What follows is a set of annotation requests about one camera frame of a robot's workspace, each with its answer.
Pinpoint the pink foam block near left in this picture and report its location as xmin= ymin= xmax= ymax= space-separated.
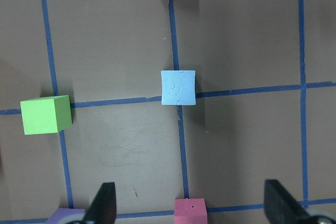
xmin=174 ymin=198 xmax=208 ymax=224

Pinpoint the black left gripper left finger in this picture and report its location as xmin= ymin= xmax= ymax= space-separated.
xmin=82 ymin=182 xmax=117 ymax=224

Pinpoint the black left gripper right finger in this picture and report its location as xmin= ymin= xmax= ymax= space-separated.
xmin=264 ymin=179 xmax=317 ymax=224

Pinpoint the light blue foam block left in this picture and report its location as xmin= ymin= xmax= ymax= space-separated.
xmin=161 ymin=70 xmax=196 ymax=106

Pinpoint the purple foam block left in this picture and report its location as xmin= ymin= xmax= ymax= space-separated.
xmin=45 ymin=208 xmax=86 ymax=224

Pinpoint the green foam block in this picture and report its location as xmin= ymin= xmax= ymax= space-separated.
xmin=20 ymin=95 xmax=72 ymax=135

